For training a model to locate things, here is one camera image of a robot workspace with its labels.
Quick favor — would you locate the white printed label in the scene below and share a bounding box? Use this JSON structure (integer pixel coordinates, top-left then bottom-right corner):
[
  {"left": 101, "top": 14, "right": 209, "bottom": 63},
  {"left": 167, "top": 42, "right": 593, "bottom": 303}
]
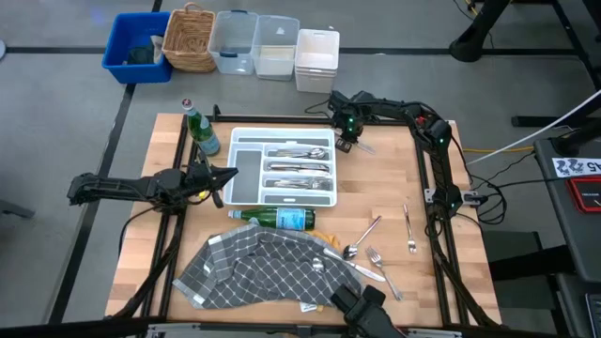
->
[{"left": 551, "top": 157, "right": 601, "bottom": 178}]

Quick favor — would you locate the white cutlery tray organizer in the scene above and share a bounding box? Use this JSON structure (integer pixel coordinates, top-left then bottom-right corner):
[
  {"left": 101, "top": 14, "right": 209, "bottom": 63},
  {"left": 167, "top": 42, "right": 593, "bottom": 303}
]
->
[{"left": 223, "top": 126, "right": 339, "bottom": 207}]

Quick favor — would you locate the black floor bar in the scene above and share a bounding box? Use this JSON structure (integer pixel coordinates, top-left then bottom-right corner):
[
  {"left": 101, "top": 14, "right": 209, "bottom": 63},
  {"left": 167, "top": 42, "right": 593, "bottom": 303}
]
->
[{"left": 510, "top": 91, "right": 601, "bottom": 129}]

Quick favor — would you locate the white plastic bin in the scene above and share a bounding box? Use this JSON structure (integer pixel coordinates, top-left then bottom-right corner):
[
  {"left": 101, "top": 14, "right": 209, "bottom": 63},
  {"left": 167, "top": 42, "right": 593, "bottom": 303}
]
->
[{"left": 294, "top": 28, "right": 341, "bottom": 94}]

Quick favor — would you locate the red device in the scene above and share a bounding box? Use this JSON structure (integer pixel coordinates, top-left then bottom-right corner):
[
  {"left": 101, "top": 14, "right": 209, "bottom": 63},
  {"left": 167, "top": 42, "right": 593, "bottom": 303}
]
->
[{"left": 565, "top": 176, "right": 601, "bottom": 213}]

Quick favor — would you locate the dark keyboard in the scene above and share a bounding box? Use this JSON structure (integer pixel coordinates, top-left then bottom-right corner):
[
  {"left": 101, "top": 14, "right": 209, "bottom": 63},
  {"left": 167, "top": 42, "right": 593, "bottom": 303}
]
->
[{"left": 584, "top": 293, "right": 601, "bottom": 338}]

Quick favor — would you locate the silver metal bracket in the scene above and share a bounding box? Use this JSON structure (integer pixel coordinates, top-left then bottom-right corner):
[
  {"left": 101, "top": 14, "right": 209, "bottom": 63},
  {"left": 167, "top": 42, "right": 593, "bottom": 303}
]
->
[
  {"left": 407, "top": 328, "right": 464, "bottom": 338},
  {"left": 147, "top": 322, "right": 201, "bottom": 338}
]

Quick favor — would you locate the black cloth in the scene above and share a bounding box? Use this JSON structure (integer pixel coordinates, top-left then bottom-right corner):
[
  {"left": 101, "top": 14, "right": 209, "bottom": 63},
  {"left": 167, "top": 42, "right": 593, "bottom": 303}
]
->
[{"left": 124, "top": 44, "right": 156, "bottom": 66}]

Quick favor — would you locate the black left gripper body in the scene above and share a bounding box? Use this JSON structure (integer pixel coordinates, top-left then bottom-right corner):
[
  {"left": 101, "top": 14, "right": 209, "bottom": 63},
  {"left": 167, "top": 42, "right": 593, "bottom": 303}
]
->
[{"left": 185, "top": 161, "right": 220, "bottom": 203}]

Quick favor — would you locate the orange cloth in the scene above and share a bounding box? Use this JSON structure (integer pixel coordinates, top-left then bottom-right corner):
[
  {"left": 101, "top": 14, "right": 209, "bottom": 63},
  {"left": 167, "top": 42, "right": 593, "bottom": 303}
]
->
[{"left": 309, "top": 228, "right": 342, "bottom": 250}]

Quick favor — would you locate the clear plastic bin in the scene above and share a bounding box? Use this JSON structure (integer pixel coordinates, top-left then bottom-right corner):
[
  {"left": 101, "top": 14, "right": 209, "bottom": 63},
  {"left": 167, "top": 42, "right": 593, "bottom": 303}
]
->
[{"left": 251, "top": 14, "right": 301, "bottom": 82}]

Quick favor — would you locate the black aluminium table frame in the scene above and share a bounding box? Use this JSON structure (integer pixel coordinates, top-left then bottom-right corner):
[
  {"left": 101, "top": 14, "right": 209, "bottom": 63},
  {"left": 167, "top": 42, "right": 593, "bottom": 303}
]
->
[{"left": 0, "top": 103, "right": 564, "bottom": 338}]

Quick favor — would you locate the green glass bottle blue label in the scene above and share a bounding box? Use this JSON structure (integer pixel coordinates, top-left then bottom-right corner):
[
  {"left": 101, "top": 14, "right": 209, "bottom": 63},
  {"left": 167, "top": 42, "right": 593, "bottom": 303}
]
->
[{"left": 227, "top": 207, "right": 316, "bottom": 232}]

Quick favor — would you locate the green glass bottle red cap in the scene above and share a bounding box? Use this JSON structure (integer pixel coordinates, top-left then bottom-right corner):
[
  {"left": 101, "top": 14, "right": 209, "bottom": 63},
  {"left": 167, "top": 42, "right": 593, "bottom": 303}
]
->
[{"left": 181, "top": 98, "right": 222, "bottom": 157}]

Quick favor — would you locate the yellow cable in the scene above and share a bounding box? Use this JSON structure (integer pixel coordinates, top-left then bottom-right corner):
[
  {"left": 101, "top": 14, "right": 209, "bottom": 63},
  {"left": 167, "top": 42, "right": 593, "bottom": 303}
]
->
[{"left": 467, "top": 146, "right": 536, "bottom": 155}]

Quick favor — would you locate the black desk foot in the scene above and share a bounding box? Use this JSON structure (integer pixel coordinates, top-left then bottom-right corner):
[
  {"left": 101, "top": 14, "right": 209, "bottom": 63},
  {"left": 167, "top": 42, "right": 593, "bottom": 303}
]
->
[{"left": 483, "top": 229, "right": 578, "bottom": 283}]

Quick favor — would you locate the grey furniture foot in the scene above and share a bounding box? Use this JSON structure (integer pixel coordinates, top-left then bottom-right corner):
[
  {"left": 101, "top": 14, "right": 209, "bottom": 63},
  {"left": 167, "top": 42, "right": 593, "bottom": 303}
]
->
[{"left": 0, "top": 199, "right": 37, "bottom": 220}]

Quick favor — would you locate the wicker basket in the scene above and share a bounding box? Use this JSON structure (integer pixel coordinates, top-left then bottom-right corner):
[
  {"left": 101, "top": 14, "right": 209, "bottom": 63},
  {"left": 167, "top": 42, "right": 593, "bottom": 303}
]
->
[{"left": 162, "top": 2, "right": 218, "bottom": 74}]

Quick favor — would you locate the clear bin with blue latch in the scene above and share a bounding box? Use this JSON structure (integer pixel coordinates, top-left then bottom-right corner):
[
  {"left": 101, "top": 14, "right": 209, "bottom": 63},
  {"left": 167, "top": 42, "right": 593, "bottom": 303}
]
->
[{"left": 207, "top": 8, "right": 259, "bottom": 76}]

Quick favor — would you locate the silver fork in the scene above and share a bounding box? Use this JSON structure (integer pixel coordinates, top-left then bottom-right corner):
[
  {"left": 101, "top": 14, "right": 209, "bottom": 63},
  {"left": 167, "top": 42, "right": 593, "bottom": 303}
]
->
[
  {"left": 270, "top": 177, "right": 334, "bottom": 192},
  {"left": 364, "top": 246, "right": 405, "bottom": 302},
  {"left": 402, "top": 203, "right": 418, "bottom": 255}
]

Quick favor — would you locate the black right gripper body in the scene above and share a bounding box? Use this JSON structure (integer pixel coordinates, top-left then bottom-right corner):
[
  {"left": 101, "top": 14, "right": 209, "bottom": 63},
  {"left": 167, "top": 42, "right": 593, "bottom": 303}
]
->
[{"left": 328, "top": 90, "right": 372, "bottom": 141}]

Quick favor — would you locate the grey checked dish towel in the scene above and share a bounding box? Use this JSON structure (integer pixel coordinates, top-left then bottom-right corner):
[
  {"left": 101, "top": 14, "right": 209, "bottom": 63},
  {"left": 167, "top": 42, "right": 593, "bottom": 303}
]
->
[{"left": 172, "top": 223, "right": 365, "bottom": 311}]

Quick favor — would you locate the blue plastic bin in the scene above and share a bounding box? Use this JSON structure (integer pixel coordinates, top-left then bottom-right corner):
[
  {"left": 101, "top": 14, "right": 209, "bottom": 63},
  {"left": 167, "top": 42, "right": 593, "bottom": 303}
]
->
[{"left": 101, "top": 11, "right": 174, "bottom": 85}]

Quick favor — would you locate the black cable bundle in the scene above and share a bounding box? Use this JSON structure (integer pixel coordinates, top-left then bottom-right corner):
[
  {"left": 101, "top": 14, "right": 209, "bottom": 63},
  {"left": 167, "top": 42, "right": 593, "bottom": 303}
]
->
[{"left": 462, "top": 152, "right": 539, "bottom": 226}]

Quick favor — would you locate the white cable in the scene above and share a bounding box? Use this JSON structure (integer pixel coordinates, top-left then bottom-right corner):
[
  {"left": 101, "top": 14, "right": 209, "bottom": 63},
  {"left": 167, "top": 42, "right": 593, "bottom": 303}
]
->
[{"left": 471, "top": 88, "right": 601, "bottom": 164}]

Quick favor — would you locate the black stand leg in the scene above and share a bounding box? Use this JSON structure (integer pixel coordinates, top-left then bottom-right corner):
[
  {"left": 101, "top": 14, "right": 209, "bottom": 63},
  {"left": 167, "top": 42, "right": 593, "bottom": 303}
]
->
[{"left": 448, "top": 0, "right": 513, "bottom": 64}]

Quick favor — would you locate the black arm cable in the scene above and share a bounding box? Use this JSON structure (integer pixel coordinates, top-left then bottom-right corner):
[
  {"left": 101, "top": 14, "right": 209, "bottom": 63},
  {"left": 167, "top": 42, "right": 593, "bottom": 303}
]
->
[{"left": 116, "top": 205, "right": 163, "bottom": 257}]

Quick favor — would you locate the black bulky object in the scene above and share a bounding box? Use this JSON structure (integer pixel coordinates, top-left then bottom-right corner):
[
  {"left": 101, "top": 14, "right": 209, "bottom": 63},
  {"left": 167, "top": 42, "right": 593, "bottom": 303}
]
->
[{"left": 330, "top": 283, "right": 395, "bottom": 338}]

